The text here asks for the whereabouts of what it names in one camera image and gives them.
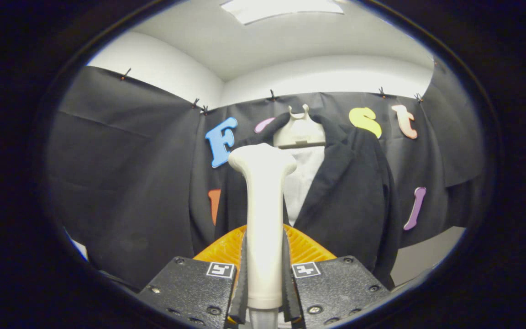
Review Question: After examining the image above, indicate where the grey cabinet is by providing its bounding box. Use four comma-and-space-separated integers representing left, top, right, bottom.
390, 226, 467, 287

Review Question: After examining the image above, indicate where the white paper sheet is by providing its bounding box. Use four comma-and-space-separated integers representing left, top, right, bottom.
64, 228, 89, 262

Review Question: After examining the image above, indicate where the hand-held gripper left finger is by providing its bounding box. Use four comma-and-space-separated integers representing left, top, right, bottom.
137, 224, 248, 329

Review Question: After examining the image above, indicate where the white garment steamer head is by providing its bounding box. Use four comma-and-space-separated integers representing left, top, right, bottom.
228, 143, 298, 311

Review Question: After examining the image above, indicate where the ceiling light panel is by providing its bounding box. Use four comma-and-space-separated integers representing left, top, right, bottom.
220, 0, 345, 26

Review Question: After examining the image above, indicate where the black jacket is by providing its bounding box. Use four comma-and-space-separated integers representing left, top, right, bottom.
224, 111, 403, 291

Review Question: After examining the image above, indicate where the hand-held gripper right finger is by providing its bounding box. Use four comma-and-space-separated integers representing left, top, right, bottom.
283, 223, 391, 327

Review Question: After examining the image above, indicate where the black backdrop cloth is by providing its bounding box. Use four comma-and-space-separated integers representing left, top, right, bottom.
46, 57, 485, 291

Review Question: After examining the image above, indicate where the white shirt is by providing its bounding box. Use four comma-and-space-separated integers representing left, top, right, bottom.
284, 145, 326, 227

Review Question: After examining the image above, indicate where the cream plastic hanger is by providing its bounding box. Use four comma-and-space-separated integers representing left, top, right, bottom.
273, 104, 326, 149

